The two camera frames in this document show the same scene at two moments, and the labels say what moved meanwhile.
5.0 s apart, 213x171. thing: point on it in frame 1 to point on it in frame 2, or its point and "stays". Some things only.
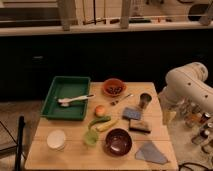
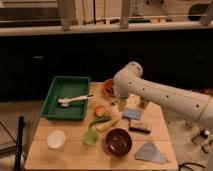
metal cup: (145, 98) stays
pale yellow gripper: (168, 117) to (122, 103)
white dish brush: (64, 102) stays
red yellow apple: (100, 111) stays
